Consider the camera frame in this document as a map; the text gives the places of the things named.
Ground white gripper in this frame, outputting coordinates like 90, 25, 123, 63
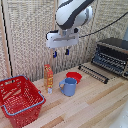
45, 29, 81, 59

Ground small white cup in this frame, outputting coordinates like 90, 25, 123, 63
47, 87, 53, 95

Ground black toaster oven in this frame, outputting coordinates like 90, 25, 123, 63
91, 37, 128, 80

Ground orange juice carton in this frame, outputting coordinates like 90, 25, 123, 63
43, 64, 55, 90

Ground red bowl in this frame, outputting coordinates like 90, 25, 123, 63
65, 71, 83, 84

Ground woven beige folding screen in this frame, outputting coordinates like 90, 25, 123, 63
0, 0, 128, 82

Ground blue plastic mug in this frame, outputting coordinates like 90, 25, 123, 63
58, 77, 78, 98

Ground red plastic shopping basket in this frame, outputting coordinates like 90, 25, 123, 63
0, 75, 47, 128

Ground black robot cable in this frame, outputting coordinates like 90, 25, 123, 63
79, 11, 128, 38

